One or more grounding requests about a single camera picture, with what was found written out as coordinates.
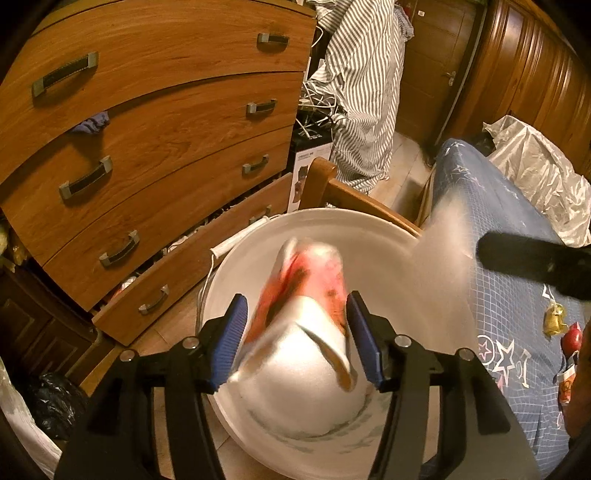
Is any knife block cardboard box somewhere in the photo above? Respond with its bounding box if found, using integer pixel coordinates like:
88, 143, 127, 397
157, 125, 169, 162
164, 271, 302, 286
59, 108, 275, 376
286, 124, 333, 213

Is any black plastic bag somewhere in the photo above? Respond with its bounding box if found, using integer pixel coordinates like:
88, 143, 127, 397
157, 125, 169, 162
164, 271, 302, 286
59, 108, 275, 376
28, 371, 88, 439

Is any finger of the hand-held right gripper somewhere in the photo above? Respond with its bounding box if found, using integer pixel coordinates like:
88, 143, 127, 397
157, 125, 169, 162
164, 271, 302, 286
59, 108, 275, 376
478, 231, 591, 303

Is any pile of clothes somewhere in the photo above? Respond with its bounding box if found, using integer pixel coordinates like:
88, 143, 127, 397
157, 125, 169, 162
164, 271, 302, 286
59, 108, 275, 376
0, 217, 28, 273

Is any tangle of white cables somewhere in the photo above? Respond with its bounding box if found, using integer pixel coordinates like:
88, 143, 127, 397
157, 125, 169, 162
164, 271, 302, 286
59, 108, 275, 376
295, 78, 352, 134

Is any yellow wrapper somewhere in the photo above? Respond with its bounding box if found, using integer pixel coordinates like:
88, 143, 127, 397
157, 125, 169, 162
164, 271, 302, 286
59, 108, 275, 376
542, 302, 568, 337

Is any wooden wardrobe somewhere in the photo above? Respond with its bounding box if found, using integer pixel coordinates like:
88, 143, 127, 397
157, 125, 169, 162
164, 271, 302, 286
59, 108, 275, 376
462, 0, 591, 185

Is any orange and white packet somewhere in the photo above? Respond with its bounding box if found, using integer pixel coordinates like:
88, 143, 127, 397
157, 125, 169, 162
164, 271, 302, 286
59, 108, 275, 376
554, 364, 578, 407

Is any blue star print bed sheet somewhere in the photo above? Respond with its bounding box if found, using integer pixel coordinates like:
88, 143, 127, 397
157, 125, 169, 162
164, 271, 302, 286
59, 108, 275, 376
429, 138, 591, 480

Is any striped shirt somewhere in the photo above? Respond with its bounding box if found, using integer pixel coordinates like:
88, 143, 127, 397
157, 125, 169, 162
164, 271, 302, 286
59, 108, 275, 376
307, 0, 416, 195

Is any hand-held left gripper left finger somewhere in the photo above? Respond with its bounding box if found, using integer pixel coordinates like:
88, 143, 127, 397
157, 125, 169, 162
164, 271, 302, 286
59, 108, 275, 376
54, 293, 249, 480

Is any dark wooden cabinet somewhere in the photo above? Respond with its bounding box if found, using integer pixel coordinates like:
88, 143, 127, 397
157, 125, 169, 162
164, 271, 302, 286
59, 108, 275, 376
0, 268, 107, 370

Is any silver plastic bag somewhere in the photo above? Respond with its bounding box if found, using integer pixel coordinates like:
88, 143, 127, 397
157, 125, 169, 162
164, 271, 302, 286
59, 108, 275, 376
482, 114, 591, 247

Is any red round object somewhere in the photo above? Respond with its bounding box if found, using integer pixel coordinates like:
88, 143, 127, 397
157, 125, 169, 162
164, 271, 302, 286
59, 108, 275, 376
561, 323, 585, 356

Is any wooden chest of drawers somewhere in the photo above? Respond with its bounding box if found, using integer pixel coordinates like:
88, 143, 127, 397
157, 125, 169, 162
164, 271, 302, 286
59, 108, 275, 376
0, 0, 319, 347

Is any blue cloth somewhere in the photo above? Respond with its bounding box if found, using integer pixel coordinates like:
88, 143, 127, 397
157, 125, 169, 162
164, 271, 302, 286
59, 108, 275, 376
69, 111, 112, 137

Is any white plastic bag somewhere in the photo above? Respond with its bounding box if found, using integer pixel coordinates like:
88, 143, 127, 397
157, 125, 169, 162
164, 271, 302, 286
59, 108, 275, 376
0, 364, 63, 478

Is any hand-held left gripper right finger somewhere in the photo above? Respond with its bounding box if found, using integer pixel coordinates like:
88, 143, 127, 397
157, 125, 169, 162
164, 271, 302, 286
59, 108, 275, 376
346, 291, 541, 480

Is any brown wooden door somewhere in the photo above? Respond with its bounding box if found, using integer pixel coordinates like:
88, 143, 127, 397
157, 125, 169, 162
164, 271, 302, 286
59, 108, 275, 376
397, 0, 476, 139

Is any white round basin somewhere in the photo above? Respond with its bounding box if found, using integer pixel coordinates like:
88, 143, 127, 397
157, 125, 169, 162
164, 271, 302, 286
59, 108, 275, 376
201, 208, 481, 476

